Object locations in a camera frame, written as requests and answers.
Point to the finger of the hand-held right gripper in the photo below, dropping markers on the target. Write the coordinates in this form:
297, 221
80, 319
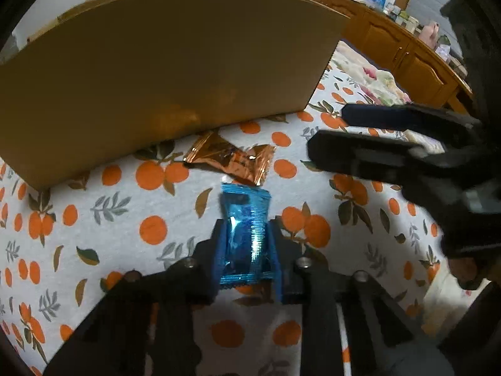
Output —
364, 156
391, 117

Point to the pink container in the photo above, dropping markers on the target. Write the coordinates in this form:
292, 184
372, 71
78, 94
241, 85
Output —
429, 35

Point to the wooden sideboard cabinet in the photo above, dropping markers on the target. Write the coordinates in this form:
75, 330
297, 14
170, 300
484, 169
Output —
391, 39

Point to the orange foil candy wrapper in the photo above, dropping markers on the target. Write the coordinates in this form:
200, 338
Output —
227, 158

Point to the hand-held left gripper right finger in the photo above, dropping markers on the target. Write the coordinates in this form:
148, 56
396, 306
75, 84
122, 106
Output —
276, 262

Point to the floral blanket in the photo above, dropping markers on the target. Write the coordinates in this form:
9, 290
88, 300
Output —
375, 78

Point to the orange fruit print cloth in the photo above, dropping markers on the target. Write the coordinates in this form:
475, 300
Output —
117, 211

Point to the group of small bottles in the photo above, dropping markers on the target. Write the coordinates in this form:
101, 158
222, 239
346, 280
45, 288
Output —
403, 15

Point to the blue foil candy wrapper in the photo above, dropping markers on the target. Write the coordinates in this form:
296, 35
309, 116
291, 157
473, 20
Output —
244, 227

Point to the person's right hand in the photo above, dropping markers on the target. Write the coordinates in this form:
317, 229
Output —
467, 276

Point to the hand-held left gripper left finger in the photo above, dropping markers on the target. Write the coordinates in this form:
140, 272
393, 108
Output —
219, 258

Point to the cardboard box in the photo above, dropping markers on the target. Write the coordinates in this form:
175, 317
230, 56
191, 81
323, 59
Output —
156, 66

